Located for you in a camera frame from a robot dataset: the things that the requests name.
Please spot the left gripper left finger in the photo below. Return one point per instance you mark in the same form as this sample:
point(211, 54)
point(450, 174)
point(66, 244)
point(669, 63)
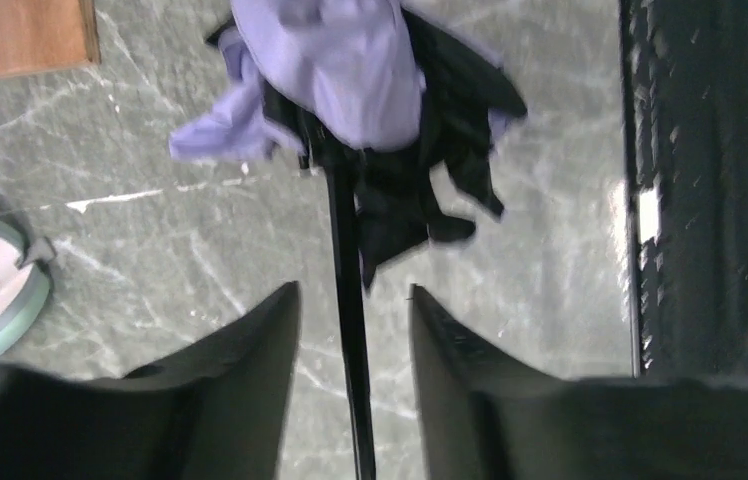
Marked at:
point(215, 409)

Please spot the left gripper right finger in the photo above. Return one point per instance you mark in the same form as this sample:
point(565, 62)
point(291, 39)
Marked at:
point(487, 415)

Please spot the lilac folding umbrella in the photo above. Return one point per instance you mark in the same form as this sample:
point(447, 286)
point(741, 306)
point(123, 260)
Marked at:
point(376, 95)

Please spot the wooden board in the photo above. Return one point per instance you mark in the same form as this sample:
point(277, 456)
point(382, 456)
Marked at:
point(47, 35)

